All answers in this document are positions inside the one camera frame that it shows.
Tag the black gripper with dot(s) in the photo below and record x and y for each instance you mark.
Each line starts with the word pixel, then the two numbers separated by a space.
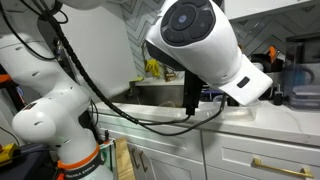
pixel 233 101

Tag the clear plastic bowl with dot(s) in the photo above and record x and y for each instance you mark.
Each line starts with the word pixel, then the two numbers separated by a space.
pixel 246 113

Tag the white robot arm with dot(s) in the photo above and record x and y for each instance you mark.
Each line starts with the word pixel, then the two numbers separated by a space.
pixel 200 43

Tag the white cup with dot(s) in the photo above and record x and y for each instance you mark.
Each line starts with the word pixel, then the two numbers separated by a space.
pixel 260 67

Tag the small black bottle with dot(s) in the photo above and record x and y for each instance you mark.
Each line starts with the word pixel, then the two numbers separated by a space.
pixel 278 96

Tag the orange utensil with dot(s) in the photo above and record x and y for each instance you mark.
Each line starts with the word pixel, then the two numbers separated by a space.
pixel 272 53

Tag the white kitchen cabinet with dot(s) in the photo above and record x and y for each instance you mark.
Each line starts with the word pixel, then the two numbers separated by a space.
pixel 166 146

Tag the stainless steel sink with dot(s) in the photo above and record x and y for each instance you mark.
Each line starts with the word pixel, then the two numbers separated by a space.
pixel 150 95

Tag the yellow rubber glove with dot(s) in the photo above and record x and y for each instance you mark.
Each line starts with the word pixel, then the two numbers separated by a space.
pixel 152 68

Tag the white upper cabinet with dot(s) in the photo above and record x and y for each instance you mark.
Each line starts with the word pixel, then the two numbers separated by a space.
pixel 266 8

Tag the yellow sponge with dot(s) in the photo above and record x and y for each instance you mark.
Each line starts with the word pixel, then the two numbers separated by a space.
pixel 136 79

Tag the black case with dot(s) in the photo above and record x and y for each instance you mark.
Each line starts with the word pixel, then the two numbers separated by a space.
pixel 30 166

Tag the yellow device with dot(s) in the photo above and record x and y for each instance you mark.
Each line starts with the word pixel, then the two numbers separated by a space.
pixel 8 153

